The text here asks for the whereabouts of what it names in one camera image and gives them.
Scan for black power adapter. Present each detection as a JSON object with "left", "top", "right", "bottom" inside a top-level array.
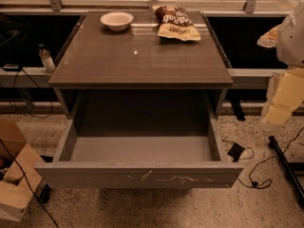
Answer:
[{"left": 228, "top": 143, "right": 245, "bottom": 162}]

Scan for small clear bottle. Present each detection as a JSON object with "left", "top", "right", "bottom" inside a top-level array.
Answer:
[{"left": 38, "top": 45, "right": 55, "bottom": 74}]

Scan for black cable over box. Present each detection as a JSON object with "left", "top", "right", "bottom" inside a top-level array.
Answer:
[{"left": 0, "top": 138, "right": 60, "bottom": 228}]

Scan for black device on ledge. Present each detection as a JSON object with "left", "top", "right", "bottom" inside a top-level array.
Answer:
[{"left": 3, "top": 64, "right": 22, "bottom": 72}]

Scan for grey top drawer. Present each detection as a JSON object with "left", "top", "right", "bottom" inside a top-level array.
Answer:
[{"left": 35, "top": 113, "right": 243, "bottom": 189}]

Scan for white bowl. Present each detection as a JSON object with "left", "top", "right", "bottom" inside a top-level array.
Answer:
[{"left": 100, "top": 12, "right": 133, "bottom": 31}]

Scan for grey drawer cabinet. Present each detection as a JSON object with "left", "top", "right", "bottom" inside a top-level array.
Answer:
[{"left": 47, "top": 10, "right": 235, "bottom": 121}]

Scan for black floor cable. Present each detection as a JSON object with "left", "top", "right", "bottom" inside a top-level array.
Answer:
[{"left": 221, "top": 126, "right": 304, "bottom": 190}]

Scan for black metal stand leg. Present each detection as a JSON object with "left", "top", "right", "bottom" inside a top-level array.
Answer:
[{"left": 269, "top": 136, "right": 304, "bottom": 208}]

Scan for brown chip bag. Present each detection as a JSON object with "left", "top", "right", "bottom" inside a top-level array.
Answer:
[{"left": 152, "top": 5, "right": 200, "bottom": 41}]

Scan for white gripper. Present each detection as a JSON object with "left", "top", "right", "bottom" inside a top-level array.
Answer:
[{"left": 259, "top": 67, "right": 304, "bottom": 131}]

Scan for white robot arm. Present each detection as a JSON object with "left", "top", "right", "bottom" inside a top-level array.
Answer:
[{"left": 257, "top": 0, "right": 304, "bottom": 130}]

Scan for cardboard box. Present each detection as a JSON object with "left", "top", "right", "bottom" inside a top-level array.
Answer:
[{"left": 0, "top": 120, "right": 44, "bottom": 221}]

